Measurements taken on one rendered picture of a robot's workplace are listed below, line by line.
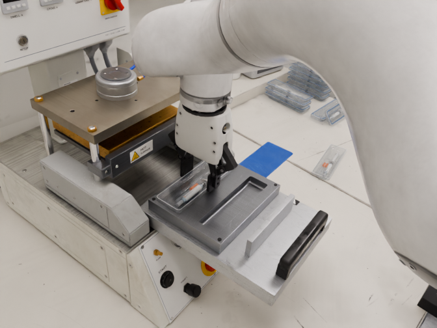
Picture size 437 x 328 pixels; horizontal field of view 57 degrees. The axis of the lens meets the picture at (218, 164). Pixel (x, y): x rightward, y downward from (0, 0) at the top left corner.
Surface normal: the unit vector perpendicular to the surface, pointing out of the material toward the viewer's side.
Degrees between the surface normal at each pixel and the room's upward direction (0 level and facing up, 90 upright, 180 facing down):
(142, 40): 76
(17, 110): 90
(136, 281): 90
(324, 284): 0
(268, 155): 0
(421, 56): 59
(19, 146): 0
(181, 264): 65
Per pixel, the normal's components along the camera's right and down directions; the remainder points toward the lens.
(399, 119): -0.88, 0.15
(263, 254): 0.07, -0.79
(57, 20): 0.80, 0.41
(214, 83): 0.31, 0.60
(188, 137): -0.61, 0.47
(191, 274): 0.76, 0.04
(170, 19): -0.49, -0.06
